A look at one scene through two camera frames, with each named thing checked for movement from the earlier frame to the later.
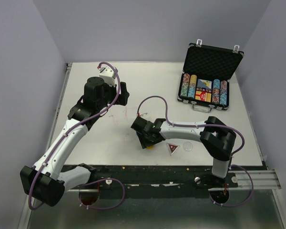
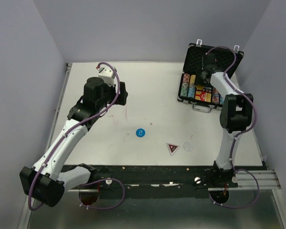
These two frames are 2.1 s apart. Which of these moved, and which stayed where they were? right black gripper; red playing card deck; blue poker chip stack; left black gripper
Moved: right black gripper
Stayed: blue poker chip stack; left black gripper; red playing card deck
